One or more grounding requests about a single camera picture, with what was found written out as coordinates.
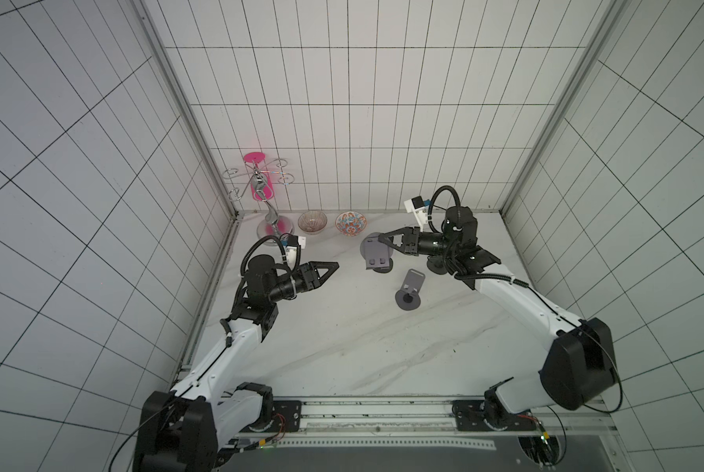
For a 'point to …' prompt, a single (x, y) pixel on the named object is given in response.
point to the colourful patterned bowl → (351, 223)
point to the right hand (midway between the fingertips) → (383, 234)
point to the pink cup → (261, 183)
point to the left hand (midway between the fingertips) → (333, 271)
